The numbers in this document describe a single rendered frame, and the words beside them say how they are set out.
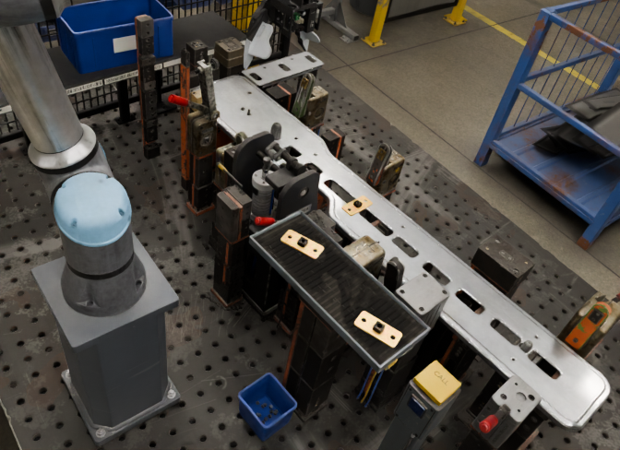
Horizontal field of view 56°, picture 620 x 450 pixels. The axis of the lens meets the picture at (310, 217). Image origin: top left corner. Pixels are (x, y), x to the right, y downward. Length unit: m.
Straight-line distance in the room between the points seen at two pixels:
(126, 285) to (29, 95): 0.36
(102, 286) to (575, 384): 0.97
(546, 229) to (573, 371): 2.00
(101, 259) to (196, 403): 0.56
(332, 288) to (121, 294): 0.39
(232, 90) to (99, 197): 0.94
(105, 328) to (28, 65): 0.46
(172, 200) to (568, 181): 2.25
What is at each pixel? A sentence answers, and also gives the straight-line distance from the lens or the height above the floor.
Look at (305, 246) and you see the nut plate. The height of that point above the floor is 1.16.
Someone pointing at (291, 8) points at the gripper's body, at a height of 1.58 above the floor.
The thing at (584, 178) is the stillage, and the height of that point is 0.16.
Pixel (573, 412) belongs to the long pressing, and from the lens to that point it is 1.35.
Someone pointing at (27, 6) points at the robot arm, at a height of 1.68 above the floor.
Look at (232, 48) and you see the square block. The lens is 1.97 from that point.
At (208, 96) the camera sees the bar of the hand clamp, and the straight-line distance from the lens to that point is 1.61.
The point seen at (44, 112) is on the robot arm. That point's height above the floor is 1.44.
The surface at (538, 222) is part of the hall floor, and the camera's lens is 3.36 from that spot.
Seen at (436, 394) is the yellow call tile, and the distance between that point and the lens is 1.05.
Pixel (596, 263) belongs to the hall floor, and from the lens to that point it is 3.32.
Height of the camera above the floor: 2.02
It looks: 44 degrees down
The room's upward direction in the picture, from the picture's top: 12 degrees clockwise
